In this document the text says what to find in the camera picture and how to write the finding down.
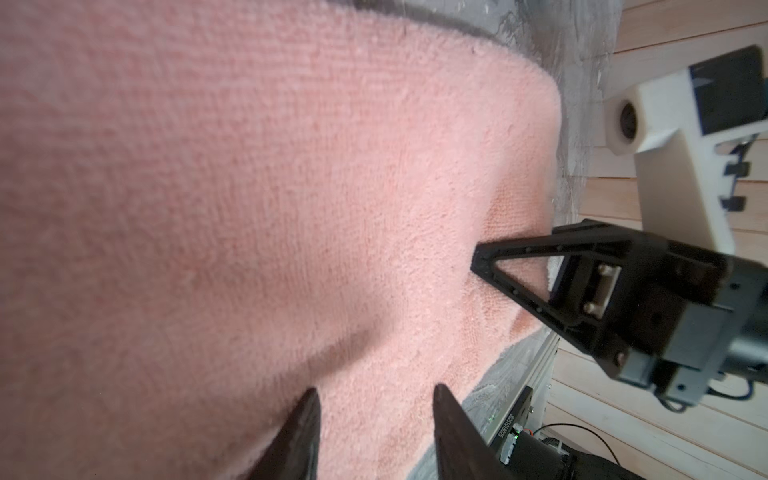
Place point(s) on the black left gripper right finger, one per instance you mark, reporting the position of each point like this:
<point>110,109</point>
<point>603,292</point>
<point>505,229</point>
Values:
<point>461,452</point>

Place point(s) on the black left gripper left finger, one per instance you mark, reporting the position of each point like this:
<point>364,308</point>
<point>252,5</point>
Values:
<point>294,452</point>

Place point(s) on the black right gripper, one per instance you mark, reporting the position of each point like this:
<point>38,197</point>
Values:
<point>667,322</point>

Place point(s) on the pink towel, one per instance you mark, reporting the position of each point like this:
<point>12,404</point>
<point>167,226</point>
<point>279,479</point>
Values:
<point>208,207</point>

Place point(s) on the aluminium frame rail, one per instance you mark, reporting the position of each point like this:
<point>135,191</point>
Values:
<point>526,363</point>

